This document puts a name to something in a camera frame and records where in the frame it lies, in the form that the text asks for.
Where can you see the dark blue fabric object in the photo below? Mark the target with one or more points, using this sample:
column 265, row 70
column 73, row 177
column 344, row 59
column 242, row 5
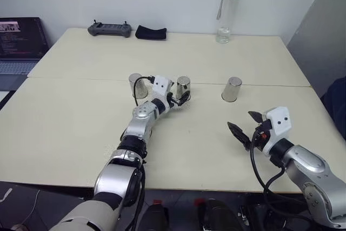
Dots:
column 336, row 104

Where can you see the black cloth pouch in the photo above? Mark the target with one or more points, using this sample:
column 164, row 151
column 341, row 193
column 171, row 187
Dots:
column 150, row 32

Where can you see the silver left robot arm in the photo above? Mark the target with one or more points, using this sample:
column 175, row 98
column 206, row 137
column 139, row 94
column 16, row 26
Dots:
column 140, row 125

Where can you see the clear bottle with green lid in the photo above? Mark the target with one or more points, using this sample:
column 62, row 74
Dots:
column 225, row 17

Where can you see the grey partition panel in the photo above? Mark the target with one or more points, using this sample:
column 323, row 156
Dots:
column 321, row 25

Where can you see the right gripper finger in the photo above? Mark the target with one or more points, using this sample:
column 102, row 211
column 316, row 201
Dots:
column 239, row 134
column 255, row 116

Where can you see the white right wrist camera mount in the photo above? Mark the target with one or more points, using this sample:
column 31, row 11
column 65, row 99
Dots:
column 279, row 124

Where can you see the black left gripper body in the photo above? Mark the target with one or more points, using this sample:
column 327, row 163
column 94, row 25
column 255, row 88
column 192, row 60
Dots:
column 171, row 100

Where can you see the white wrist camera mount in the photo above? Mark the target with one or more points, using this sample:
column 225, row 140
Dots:
column 161, row 86
column 279, row 124

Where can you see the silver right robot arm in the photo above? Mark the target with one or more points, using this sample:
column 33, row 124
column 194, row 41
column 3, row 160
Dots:
column 311, row 168

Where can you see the dark rounded shape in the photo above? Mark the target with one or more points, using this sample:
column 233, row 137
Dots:
column 216, row 214
column 156, row 218

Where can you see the upturned steel cup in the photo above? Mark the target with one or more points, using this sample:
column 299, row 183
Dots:
column 183, row 86
column 231, row 89
column 138, row 86

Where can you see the open laptop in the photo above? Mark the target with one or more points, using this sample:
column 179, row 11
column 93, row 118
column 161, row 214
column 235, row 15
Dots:
column 20, row 41

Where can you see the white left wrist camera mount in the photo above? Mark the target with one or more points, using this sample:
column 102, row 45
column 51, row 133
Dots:
column 161, row 86

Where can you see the grey remote controller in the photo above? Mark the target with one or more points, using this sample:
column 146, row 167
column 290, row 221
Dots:
column 110, row 29

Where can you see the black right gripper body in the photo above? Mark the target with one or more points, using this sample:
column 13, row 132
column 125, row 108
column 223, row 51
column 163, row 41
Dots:
column 261, row 135

